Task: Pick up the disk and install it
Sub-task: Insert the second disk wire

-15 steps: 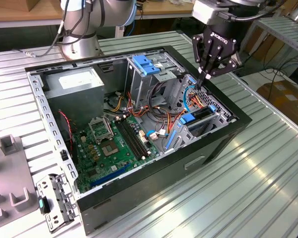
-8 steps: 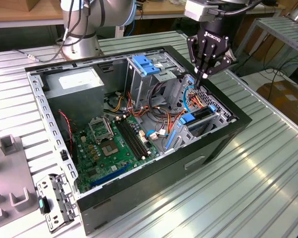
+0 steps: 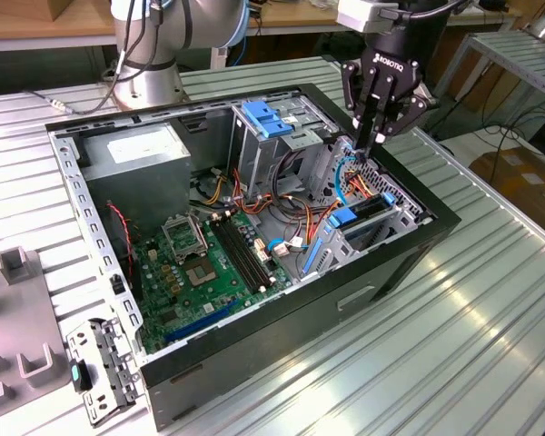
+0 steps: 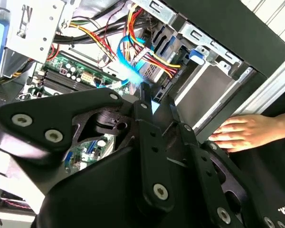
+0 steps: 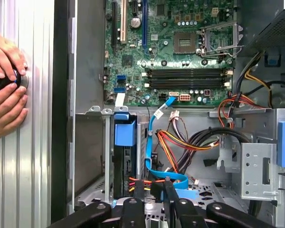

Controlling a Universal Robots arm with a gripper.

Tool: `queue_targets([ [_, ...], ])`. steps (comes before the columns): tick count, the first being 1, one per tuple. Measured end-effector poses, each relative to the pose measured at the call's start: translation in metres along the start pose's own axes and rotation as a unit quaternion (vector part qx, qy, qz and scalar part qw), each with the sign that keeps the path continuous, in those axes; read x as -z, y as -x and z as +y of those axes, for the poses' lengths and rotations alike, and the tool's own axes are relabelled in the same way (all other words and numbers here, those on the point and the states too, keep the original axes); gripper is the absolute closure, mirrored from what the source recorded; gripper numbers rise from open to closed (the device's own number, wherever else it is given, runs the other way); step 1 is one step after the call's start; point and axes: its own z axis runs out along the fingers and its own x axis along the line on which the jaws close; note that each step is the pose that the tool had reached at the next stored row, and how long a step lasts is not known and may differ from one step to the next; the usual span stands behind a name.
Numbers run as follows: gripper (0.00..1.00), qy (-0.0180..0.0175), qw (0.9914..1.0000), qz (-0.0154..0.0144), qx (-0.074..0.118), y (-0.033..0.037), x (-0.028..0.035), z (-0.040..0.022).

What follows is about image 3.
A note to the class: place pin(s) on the small black case latch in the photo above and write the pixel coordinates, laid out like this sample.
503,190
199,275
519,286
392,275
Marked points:
116,284

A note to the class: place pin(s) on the black RAM slot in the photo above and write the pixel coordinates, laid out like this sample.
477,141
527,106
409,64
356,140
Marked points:
251,250
233,257
239,254
245,253

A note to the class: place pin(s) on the grey power supply unit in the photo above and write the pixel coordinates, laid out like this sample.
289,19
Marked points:
136,181

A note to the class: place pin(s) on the hard disk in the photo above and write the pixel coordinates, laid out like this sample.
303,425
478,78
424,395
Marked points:
368,209

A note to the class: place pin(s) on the black case fan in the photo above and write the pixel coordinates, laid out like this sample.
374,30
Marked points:
118,245

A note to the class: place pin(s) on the blue expansion slot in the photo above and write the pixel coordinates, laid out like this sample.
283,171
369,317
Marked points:
202,321

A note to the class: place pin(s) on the blue plastic drive latch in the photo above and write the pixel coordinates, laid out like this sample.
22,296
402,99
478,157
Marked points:
265,120

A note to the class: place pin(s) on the wooden desk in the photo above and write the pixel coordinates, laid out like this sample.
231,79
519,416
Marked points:
27,25

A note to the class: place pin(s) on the metal slat side table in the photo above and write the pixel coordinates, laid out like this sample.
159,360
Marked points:
513,52

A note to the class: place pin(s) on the black clip with teal mark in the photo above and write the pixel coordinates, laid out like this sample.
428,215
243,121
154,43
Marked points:
84,377

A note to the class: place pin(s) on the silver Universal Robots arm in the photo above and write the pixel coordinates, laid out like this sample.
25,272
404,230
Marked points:
145,82

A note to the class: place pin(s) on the black open PC case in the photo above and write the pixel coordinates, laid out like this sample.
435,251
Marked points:
300,327

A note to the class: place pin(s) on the large cardboard box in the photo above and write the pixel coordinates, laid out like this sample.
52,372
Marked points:
522,181

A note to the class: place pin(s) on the grey metal disk bay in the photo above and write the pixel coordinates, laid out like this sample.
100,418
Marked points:
343,252

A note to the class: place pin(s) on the green motherboard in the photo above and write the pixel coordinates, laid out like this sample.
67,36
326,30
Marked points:
222,295

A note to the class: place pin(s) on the grey parts rack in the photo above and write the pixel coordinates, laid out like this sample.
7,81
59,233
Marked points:
22,318

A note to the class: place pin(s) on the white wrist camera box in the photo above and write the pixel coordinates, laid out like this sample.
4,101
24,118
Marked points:
361,16

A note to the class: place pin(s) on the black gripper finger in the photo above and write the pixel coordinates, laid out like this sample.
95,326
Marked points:
349,91
409,115

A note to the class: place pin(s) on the grey metal slot bracket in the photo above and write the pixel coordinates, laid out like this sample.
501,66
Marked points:
118,363

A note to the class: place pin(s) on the CPU socket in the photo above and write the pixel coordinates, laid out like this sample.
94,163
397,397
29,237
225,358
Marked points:
200,272

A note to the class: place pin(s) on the grey metal drive cage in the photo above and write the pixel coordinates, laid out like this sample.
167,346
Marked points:
259,154

